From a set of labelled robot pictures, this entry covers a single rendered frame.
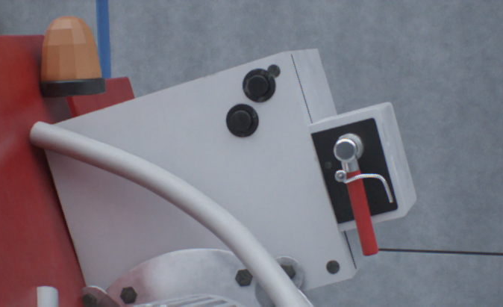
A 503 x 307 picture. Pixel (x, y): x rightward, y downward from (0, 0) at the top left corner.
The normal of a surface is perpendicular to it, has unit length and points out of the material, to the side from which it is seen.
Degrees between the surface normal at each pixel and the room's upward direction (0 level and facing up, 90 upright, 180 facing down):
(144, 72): 90
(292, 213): 90
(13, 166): 70
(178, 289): 81
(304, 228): 90
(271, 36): 90
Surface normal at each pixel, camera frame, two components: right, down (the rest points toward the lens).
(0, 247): 0.92, -0.32
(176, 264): -0.21, -0.06
